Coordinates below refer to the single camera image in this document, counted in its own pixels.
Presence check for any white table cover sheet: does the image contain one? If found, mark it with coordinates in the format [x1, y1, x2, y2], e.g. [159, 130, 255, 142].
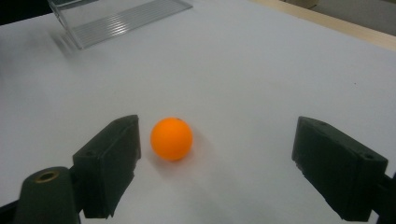
[0, 0, 396, 224]

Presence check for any orange ball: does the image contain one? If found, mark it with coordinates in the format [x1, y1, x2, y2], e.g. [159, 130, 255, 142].
[149, 117, 194, 162]

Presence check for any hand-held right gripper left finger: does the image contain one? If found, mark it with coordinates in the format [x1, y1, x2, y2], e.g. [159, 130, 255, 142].
[72, 114, 142, 219]

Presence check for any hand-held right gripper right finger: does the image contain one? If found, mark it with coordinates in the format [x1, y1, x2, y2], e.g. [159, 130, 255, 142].
[291, 116, 389, 222]

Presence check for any clear plastic tray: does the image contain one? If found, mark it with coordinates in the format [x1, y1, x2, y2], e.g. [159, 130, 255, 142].
[47, 0, 193, 50]

